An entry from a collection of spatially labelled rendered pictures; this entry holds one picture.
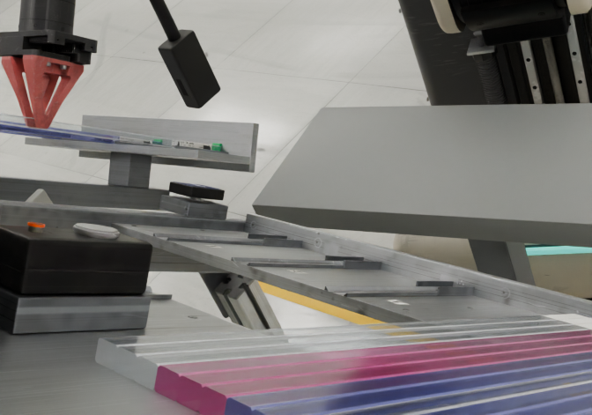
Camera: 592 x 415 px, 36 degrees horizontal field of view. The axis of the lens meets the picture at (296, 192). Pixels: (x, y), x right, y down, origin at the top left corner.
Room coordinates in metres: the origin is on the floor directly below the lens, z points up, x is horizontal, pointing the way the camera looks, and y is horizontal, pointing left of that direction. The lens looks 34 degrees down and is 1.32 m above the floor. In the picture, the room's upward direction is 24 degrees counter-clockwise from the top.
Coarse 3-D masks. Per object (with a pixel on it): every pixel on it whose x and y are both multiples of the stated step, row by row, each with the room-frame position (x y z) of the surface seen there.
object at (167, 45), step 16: (192, 32) 0.52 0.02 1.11; (160, 48) 0.51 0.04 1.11; (176, 48) 0.51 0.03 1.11; (192, 48) 0.51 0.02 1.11; (176, 64) 0.51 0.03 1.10; (192, 64) 0.51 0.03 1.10; (208, 64) 0.52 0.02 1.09; (176, 80) 0.51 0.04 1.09; (192, 80) 0.51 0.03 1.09; (208, 80) 0.51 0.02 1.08; (192, 96) 0.51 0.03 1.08; (208, 96) 0.51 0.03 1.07
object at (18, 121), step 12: (0, 120) 0.89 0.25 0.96; (12, 120) 0.89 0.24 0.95; (24, 120) 0.90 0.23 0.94; (60, 132) 0.94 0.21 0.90; (72, 132) 0.93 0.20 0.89; (84, 132) 0.94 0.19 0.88; (96, 132) 0.95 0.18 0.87; (108, 132) 0.96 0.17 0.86; (120, 132) 0.97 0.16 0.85; (144, 144) 0.99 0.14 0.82; (156, 144) 1.00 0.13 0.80; (168, 144) 1.01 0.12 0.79
